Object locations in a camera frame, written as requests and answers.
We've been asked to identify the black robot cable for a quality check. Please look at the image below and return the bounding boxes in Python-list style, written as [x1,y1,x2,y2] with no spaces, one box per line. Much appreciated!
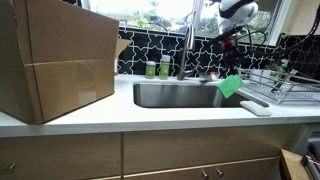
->
[233,3,320,58]

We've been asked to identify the brown cardboard box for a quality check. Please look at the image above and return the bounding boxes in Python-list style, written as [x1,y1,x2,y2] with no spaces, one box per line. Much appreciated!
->
[0,0,133,126]

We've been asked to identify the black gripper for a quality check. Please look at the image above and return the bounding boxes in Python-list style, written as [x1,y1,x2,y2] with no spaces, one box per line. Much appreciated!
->
[219,39,248,78]

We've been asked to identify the kitchen window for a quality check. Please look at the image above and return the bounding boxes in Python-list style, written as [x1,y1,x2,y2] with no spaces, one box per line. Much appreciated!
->
[81,0,284,46]

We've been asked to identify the metal drawer handle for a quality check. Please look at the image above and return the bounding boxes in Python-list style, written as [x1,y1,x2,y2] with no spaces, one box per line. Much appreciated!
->
[0,162,17,175]

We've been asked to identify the metal wire dish rack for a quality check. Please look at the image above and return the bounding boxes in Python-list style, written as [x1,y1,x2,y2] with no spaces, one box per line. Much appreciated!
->
[238,68,320,105]

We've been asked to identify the stainless steel sink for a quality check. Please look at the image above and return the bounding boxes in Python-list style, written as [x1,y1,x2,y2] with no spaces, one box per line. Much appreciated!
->
[133,81,271,109]

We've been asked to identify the white utensil caddy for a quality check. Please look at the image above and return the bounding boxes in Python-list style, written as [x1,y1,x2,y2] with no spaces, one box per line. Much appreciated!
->
[249,68,273,84]

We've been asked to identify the short green soap bottle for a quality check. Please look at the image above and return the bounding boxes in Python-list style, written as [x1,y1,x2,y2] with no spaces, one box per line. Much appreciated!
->
[145,60,157,80]

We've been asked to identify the tall green soap bottle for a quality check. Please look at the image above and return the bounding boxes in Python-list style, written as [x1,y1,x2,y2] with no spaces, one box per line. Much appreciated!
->
[159,54,172,81]

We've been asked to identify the steel gooseneck faucet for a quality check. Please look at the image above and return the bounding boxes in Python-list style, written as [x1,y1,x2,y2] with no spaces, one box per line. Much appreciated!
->
[176,23,214,83]

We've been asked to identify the green sponge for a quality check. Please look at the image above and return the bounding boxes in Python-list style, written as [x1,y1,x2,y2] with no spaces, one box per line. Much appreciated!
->
[217,74,245,99]

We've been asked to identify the wooden kitchen cabinet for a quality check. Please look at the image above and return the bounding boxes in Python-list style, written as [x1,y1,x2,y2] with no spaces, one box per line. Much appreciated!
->
[0,123,301,180]

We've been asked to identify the black handled utensil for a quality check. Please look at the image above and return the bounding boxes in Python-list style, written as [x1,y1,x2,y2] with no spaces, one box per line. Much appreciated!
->
[271,71,298,93]

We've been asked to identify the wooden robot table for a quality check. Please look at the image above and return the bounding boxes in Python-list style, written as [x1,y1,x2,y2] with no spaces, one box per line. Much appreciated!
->
[279,149,311,180]

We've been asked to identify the aluminium frame mount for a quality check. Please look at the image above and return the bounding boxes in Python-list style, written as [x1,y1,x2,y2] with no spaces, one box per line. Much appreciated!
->
[301,133,320,180]

